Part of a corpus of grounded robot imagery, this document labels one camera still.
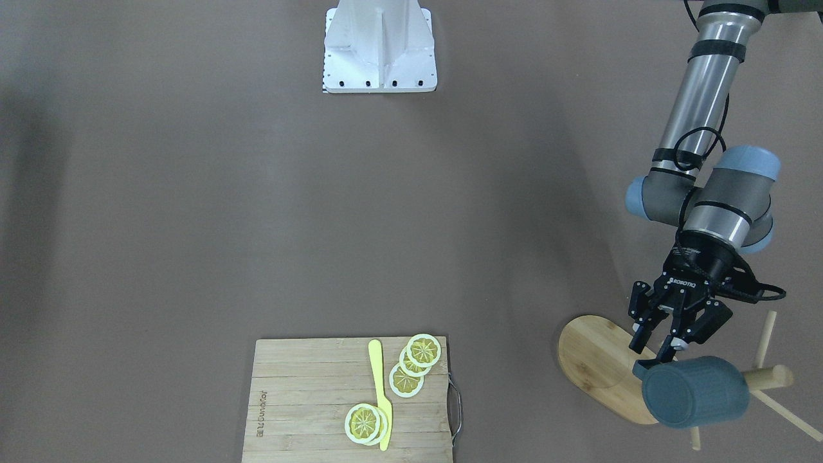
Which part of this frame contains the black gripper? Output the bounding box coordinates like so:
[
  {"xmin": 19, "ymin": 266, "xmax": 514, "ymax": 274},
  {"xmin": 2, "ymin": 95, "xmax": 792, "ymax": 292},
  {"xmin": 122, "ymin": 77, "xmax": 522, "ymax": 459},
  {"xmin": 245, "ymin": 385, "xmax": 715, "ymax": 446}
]
[{"xmin": 627, "ymin": 231, "xmax": 740, "ymax": 363}]

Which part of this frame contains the dark teal mug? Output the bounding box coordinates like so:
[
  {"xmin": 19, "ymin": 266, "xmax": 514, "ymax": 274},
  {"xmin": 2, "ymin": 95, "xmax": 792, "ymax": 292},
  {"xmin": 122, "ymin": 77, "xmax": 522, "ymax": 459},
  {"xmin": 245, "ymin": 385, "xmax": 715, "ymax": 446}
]
[{"xmin": 632, "ymin": 356, "xmax": 750, "ymax": 429}]

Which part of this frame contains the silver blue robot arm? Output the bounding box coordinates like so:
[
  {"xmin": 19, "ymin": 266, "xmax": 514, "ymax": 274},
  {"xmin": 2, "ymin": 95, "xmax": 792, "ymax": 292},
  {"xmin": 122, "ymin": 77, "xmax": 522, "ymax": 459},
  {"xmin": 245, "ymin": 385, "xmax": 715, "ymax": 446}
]
[{"xmin": 625, "ymin": 1, "xmax": 821, "ymax": 371}]

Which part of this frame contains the wooden cup storage rack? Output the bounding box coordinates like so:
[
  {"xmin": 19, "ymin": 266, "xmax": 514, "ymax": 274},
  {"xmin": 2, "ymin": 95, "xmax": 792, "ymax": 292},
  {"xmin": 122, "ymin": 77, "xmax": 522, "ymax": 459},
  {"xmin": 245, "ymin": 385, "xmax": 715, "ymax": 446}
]
[{"xmin": 557, "ymin": 311, "xmax": 821, "ymax": 450}]

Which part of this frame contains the lemon slice top stack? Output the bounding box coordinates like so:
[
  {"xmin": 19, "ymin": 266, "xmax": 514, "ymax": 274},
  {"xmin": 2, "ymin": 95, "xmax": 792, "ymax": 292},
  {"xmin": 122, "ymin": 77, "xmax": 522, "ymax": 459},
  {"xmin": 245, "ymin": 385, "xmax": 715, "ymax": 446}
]
[{"xmin": 405, "ymin": 333, "xmax": 442, "ymax": 368}]

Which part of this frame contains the lemon slice stack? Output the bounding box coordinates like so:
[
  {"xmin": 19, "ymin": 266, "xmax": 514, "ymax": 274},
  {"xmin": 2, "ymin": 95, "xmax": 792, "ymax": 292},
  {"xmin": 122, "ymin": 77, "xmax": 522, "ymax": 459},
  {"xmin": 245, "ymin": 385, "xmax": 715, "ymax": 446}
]
[
  {"xmin": 399, "ymin": 348, "xmax": 432, "ymax": 377},
  {"xmin": 405, "ymin": 333, "xmax": 442, "ymax": 368}
]

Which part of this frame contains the lemon slice middle stack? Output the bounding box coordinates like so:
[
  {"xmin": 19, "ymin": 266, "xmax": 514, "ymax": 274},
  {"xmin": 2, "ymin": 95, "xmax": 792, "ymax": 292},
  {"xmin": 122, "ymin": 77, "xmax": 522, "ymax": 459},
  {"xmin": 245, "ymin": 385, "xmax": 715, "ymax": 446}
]
[{"xmin": 399, "ymin": 348, "xmax": 432, "ymax": 377}]

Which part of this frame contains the yellow plastic knife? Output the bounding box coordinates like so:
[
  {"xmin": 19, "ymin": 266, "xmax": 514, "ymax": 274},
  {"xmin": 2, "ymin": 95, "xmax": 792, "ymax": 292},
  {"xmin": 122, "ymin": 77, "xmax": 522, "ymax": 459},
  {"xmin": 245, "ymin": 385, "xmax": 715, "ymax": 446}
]
[{"xmin": 368, "ymin": 339, "xmax": 393, "ymax": 451}]

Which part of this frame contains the lemon slice under single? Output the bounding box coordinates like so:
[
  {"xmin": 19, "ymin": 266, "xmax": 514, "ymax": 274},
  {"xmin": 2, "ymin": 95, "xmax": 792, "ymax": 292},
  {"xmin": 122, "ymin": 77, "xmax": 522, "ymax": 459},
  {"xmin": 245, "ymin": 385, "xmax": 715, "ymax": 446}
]
[{"xmin": 364, "ymin": 407, "xmax": 389, "ymax": 446}]

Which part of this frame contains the lemon slice single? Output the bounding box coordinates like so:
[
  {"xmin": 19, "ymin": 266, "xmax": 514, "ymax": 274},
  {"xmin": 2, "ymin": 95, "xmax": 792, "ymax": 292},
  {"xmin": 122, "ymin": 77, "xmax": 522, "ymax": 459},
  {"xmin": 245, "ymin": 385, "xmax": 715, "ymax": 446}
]
[{"xmin": 344, "ymin": 403, "xmax": 379, "ymax": 445}]

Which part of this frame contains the bamboo cutting board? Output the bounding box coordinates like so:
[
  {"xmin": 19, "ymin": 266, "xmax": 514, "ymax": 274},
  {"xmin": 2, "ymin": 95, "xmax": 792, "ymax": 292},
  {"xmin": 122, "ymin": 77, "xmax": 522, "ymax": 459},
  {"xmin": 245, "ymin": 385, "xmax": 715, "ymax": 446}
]
[{"xmin": 242, "ymin": 335, "xmax": 462, "ymax": 462}]

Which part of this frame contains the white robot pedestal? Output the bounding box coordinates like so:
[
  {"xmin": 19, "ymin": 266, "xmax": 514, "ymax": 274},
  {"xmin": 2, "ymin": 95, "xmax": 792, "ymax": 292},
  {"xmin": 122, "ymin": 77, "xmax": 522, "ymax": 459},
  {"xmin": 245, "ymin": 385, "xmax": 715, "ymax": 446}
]
[{"xmin": 321, "ymin": 1, "xmax": 438, "ymax": 94}]

